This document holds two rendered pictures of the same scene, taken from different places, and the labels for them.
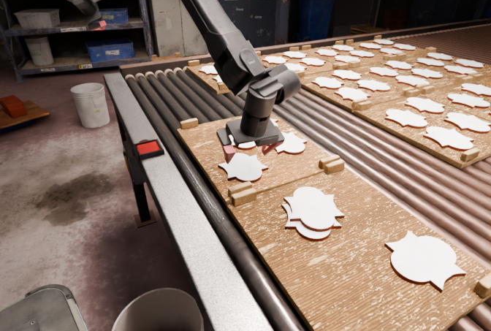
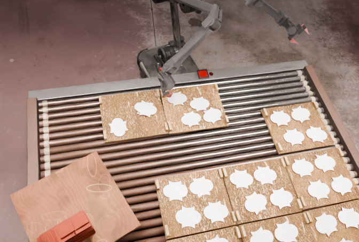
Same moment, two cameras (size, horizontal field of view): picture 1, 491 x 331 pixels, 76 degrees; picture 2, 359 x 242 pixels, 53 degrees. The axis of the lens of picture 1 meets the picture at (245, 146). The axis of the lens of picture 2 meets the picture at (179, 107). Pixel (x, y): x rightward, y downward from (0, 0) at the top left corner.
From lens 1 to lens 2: 2.24 m
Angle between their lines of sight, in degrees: 67
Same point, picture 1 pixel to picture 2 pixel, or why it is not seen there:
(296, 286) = (123, 95)
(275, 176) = (169, 107)
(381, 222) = (135, 126)
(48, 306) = not seen: hidden behind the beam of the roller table
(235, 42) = (170, 61)
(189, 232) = (152, 80)
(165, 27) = not seen: outside the picture
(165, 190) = (174, 77)
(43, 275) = not seen: hidden behind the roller
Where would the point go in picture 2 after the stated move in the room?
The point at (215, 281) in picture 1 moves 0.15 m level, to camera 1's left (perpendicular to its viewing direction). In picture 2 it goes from (133, 83) to (140, 67)
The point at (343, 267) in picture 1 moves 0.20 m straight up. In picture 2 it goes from (124, 108) to (123, 90)
